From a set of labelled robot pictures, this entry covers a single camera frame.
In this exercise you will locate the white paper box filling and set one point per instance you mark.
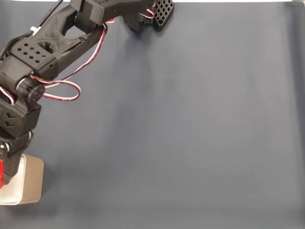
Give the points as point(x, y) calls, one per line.
point(15, 190)

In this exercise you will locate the blue-grey table mat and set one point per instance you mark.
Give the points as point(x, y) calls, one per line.
point(190, 119)

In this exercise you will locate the beige and white box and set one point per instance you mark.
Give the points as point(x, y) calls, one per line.
point(33, 181)

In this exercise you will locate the red cube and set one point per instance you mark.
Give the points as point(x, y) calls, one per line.
point(1, 174)

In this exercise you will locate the white zip tie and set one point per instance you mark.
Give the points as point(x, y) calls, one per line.
point(35, 29)

